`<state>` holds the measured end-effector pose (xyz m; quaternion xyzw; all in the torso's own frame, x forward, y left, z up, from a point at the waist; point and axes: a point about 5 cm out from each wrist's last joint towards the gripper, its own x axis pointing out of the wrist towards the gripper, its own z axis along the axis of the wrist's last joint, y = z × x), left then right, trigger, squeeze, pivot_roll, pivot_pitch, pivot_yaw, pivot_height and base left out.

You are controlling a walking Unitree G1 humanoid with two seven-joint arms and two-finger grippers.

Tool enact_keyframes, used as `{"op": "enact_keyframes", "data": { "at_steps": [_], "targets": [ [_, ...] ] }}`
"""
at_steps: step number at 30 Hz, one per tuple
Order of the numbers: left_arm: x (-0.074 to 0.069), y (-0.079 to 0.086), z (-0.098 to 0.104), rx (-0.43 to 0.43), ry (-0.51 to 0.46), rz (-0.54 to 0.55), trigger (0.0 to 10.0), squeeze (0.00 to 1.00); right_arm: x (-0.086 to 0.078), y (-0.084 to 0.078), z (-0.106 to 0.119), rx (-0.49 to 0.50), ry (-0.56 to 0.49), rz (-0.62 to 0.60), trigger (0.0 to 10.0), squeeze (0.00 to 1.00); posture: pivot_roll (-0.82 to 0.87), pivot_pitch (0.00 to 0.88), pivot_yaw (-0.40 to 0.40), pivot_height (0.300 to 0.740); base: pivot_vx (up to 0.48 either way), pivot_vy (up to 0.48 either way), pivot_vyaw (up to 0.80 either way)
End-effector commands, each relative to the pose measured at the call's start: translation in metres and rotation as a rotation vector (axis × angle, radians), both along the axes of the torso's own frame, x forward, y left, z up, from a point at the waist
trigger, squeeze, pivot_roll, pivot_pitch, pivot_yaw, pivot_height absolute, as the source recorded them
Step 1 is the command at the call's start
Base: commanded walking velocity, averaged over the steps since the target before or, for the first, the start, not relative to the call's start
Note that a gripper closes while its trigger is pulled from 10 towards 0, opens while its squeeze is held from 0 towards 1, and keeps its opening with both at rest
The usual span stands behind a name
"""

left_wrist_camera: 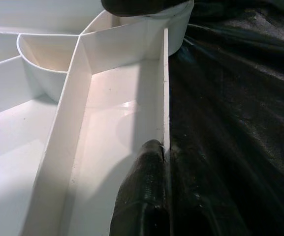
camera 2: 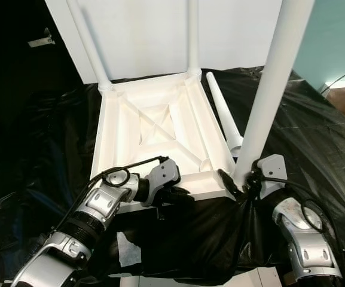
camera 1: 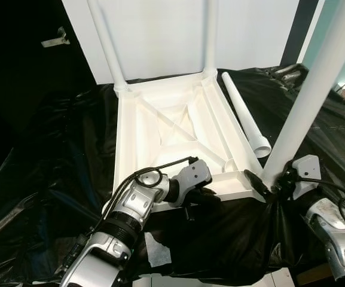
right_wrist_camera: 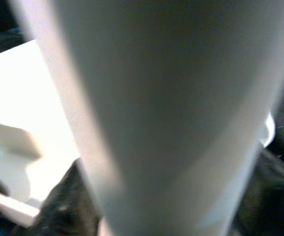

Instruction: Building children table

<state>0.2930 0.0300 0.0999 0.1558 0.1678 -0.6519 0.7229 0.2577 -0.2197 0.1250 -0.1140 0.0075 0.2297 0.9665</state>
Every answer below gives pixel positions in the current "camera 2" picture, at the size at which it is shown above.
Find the black plastic cover sheet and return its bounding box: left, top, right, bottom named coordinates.
left=0, top=65, right=345, bottom=282

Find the silver door handle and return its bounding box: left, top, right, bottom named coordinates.
left=29, top=27, right=56, bottom=47

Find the black door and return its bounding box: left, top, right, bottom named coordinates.
left=0, top=0, right=83, bottom=162

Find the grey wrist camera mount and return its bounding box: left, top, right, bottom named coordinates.
left=256, top=154, right=289, bottom=198
left=148, top=158, right=182, bottom=204

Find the white plastic table leg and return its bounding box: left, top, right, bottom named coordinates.
left=185, top=0, right=201, bottom=77
left=66, top=0, right=113, bottom=91
left=205, top=72, right=245, bottom=157
left=233, top=0, right=315, bottom=186

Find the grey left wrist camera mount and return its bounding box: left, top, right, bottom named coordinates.
left=148, top=158, right=182, bottom=204

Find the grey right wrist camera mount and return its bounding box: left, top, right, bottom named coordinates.
left=256, top=154, right=289, bottom=198

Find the white plastic table top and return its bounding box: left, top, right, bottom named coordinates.
left=90, top=69, right=242, bottom=213

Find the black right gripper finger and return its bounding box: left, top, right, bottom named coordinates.
left=216, top=169, right=242, bottom=196

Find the thin black wall cable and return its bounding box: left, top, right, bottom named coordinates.
left=319, top=69, right=345, bottom=93

